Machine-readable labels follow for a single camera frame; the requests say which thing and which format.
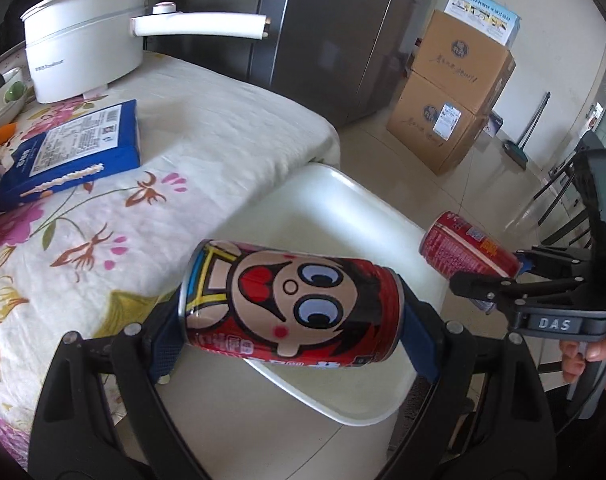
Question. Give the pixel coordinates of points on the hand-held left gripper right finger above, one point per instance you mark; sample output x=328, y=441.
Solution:
x=418, y=340

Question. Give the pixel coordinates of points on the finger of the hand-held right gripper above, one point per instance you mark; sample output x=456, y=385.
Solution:
x=483, y=285
x=548, y=257

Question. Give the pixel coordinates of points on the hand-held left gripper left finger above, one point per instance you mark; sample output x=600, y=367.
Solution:
x=163, y=345

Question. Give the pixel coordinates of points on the red cartoon drink can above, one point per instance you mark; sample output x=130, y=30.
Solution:
x=283, y=300
x=463, y=245

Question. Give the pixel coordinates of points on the white plastic bin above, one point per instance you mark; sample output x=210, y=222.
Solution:
x=333, y=210

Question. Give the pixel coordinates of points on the person's right hand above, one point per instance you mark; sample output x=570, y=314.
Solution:
x=570, y=360

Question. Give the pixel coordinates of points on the green broom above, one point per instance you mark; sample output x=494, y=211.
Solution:
x=515, y=152

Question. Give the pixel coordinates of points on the small purple white box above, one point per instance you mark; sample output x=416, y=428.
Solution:
x=493, y=126

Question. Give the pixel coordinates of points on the floral tablecloth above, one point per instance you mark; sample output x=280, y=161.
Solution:
x=158, y=135

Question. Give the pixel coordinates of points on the blue white printed box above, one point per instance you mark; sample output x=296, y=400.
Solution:
x=483, y=12

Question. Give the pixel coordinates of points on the small orange peel piece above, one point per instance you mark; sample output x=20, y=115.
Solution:
x=4, y=135

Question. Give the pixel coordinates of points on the white dish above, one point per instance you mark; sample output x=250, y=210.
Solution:
x=5, y=107

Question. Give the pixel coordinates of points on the small green ornament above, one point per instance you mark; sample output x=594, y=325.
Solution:
x=13, y=91

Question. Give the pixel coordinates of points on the white electric pot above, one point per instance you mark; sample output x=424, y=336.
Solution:
x=83, y=45

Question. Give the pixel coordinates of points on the grey refrigerator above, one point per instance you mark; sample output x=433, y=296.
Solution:
x=308, y=25

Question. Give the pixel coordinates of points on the black metal frame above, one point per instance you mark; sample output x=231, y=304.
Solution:
x=563, y=200

